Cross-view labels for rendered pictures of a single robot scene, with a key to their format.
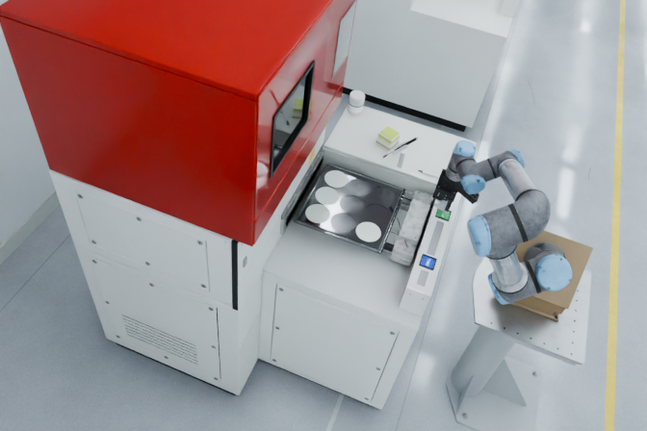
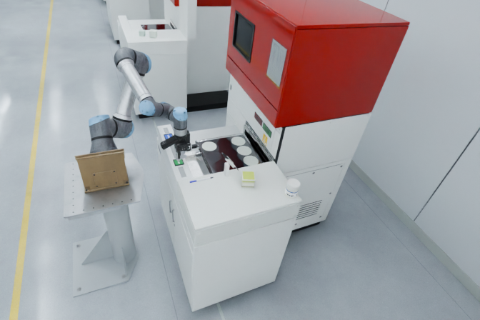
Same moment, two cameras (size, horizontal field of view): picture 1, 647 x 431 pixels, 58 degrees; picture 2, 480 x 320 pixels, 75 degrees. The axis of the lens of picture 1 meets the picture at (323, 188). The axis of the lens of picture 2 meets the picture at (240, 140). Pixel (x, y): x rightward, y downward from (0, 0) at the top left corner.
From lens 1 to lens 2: 3.09 m
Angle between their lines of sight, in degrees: 88
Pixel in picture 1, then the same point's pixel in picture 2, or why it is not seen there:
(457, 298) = (155, 306)
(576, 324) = (71, 178)
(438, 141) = (220, 208)
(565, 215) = not seen: outside the picture
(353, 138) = (266, 175)
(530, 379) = (82, 283)
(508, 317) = not seen: hidden behind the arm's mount
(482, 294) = (133, 165)
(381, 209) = (213, 159)
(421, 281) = (166, 129)
